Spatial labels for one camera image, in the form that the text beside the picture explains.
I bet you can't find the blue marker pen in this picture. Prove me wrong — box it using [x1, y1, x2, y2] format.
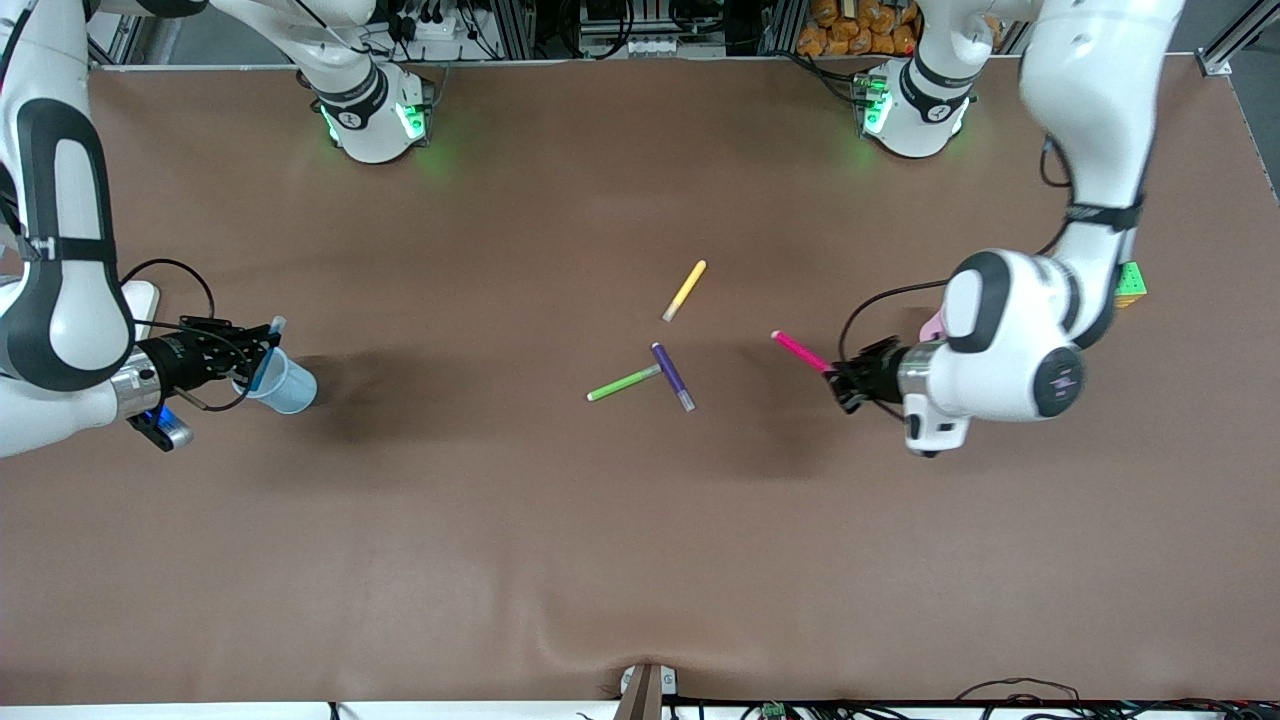
[254, 316, 287, 393]

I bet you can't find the pink marker pen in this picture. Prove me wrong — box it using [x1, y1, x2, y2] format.
[770, 330, 837, 374]

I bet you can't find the blue mesh cup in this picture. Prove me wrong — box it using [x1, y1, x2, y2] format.
[240, 345, 318, 415]

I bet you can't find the white desk lamp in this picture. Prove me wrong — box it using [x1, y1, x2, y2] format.
[118, 280, 161, 329]

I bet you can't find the purple marker pen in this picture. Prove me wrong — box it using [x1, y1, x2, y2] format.
[651, 342, 696, 413]

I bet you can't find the yellow marker pen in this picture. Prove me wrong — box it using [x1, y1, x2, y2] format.
[662, 260, 708, 323]

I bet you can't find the green marker pen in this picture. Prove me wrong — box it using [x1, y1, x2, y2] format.
[586, 364, 663, 403]

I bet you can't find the wrinkled table cover sheet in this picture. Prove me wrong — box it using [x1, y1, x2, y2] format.
[0, 52, 1280, 706]

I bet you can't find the orange snack bag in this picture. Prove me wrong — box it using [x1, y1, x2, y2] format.
[798, 0, 921, 58]

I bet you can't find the white power strip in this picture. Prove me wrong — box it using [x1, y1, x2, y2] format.
[395, 8, 501, 61]

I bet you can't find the grey table edge clamp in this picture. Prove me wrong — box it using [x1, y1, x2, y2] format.
[612, 663, 679, 720]

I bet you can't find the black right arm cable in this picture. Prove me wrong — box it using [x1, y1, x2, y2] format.
[120, 258, 251, 413]

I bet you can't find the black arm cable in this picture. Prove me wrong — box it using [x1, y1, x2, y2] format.
[838, 135, 1076, 363]
[120, 258, 251, 413]

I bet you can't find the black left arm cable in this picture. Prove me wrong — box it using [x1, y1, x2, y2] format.
[838, 135, 1076, 363]

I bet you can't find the aluminium frame profile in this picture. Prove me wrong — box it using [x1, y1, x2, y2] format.
[1195, 0, 1280, 77]
[86, 8, 181, 69]

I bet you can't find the thin black floor cable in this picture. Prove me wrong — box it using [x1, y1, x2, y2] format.
[955, 677, 1083, 707]

